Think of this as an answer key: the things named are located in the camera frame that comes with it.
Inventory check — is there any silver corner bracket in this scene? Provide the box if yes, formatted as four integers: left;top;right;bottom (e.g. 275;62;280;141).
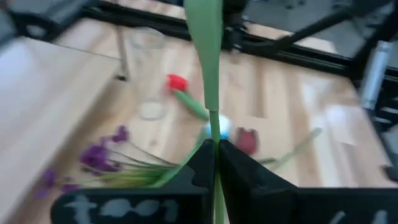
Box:
361;39;394;111

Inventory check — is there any blue and white tulip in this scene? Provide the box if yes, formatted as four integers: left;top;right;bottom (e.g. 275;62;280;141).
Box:
272;126;323;171
154;113;233;188

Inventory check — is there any dark red tulip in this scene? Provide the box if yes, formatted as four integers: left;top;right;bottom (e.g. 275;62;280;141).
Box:
235;126;259;157

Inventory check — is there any wooden shelf with black legs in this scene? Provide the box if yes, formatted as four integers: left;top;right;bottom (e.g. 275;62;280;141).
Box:
0;26;131;224

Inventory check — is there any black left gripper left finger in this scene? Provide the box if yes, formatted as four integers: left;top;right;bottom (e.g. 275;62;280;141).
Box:
50;139;216;224

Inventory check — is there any yellow and red tulip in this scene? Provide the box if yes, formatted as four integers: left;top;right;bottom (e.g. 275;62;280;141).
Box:
183;0;225;224

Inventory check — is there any clear glass vase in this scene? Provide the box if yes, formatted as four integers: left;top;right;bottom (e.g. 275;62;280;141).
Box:
126;26;171;121

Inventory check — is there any purple artificial flower bunch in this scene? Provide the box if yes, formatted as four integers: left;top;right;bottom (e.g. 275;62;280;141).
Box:
34;124;189;200

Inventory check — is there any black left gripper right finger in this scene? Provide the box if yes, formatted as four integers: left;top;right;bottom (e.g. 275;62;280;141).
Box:
218;139;398;224

